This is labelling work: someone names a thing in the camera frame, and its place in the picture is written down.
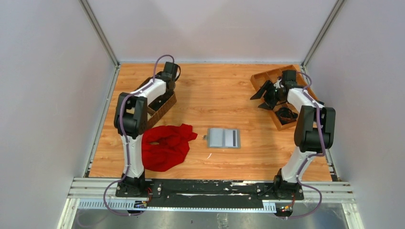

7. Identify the brown woven basket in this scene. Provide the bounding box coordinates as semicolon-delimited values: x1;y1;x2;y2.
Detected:
133;77;177;129

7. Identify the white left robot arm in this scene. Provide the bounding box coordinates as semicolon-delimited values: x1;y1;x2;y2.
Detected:
114;62;181;189

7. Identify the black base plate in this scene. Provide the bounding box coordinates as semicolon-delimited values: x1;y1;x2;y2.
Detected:
115;179;304;209

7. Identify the dark rolled belt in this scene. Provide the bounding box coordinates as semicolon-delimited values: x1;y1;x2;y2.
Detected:
275;107;298;125

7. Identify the aluminium frame rail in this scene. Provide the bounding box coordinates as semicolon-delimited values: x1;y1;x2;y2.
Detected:
67;178;355;213

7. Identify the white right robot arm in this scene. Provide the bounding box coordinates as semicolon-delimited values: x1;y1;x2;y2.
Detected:
251;70;336;185

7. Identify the wooden compartment tray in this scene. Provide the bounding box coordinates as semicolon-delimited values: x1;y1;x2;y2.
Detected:
250;65;317;131

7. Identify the white striped card in holder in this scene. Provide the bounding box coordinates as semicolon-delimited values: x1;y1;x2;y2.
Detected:
223;129;240;148

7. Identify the red cloth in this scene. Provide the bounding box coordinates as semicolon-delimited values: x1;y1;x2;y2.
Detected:
141;124;198;172

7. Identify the grey card holder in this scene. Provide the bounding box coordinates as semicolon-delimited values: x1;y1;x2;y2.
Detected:
203;128;241;149

